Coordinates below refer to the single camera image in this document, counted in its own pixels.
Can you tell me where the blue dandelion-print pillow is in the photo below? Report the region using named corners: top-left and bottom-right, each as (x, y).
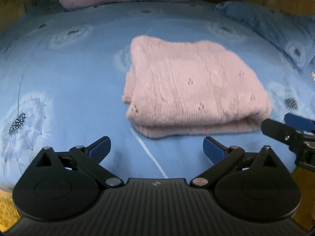
top-left (215, 1), bottom-right (314, 74)

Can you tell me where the pink knitted cardigan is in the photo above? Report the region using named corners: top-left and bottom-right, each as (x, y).
top-left (122, 36), bottom-right (272, 138)

